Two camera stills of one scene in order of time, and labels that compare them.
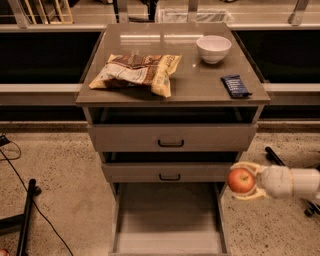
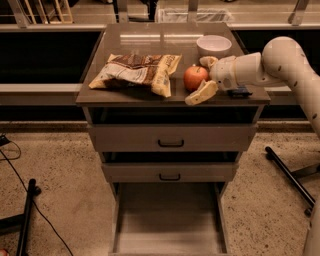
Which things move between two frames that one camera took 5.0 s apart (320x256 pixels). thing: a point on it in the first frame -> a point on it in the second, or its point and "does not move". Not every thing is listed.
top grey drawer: x=172 y=137 does not move
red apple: x=241 y=180 -> x=194 y=76
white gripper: x=276 y=181 -> x=222 y=74
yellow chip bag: x=137 y=71 does not move
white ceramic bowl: x=213 y=48 does not move
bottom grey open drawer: x=169 y=219 does not move
